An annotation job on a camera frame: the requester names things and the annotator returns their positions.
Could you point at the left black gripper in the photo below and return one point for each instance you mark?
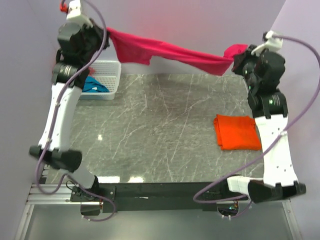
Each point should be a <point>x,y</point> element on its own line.
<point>96,30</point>

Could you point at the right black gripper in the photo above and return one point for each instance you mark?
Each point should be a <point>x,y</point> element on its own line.
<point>240,59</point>

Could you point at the magenta t-shirt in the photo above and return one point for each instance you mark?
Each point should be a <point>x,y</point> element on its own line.
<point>140,50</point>

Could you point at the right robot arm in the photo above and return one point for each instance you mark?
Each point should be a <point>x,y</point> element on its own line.
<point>262,71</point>

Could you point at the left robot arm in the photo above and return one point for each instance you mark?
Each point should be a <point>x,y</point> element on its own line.
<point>79,47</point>

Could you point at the salmon pink t-shirt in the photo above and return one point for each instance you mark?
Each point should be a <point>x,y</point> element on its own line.
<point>91,71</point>

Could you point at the white plastic basket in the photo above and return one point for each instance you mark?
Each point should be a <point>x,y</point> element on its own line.
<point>108,73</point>

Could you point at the teal blue t-shirt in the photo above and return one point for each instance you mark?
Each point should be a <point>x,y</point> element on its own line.
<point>91,85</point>

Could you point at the folded orange t-shirt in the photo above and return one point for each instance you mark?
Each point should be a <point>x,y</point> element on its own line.
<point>236,133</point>

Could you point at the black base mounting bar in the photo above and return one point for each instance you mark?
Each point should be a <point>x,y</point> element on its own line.
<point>157,196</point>

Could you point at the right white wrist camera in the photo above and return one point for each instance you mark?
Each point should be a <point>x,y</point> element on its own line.
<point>270,42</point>

